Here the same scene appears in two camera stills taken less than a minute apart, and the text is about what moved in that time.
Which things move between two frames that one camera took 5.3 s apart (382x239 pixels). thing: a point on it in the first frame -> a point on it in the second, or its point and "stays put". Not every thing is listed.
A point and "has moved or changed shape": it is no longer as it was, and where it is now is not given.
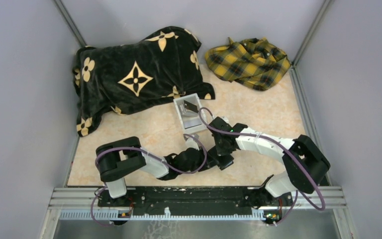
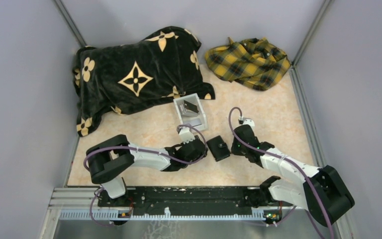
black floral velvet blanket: (122, 77) stays put
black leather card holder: (214, 159) has moved or changed shape
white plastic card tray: (190, 120) stays put
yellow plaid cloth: (257, 62) stays put
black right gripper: (221, 151) -> (234, 150)
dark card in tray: (190, 106) stays put
